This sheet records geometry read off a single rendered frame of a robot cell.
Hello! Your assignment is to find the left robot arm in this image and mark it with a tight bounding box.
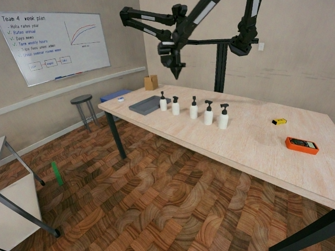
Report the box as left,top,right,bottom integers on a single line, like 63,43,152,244
158,0,262,67

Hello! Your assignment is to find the orange pocket multimeter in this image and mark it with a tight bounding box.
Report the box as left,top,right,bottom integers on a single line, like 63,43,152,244
285,137,319,155

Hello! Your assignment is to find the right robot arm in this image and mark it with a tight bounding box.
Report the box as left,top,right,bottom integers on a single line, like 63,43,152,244
119,4,187,42

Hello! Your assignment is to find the white pump bottle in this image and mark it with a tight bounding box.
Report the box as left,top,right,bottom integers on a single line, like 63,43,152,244
204,100,213,125
160,91,167,111
172,96,180,115
190,96,198,119
218,104,229,129

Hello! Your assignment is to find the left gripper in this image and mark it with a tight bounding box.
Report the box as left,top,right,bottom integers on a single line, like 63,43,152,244
168,63,186,80

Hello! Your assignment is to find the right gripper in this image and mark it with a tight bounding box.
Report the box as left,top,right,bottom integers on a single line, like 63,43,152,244
176,19,185,28

